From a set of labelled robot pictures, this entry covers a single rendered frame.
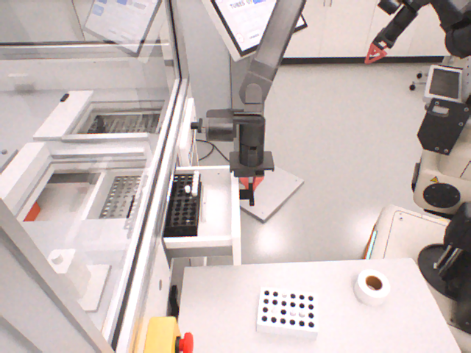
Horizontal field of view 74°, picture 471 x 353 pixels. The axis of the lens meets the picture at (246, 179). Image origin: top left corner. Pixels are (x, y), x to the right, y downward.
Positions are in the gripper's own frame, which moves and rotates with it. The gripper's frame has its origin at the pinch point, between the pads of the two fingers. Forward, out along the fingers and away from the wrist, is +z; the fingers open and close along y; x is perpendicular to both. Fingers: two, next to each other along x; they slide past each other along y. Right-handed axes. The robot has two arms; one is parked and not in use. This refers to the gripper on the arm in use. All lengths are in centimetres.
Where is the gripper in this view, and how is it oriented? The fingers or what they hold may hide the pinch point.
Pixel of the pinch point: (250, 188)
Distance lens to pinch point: 79.5
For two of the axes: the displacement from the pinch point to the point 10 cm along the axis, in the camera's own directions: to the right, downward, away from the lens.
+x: 0.6, 6.5, -7.6
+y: -10.0, 0.3, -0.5
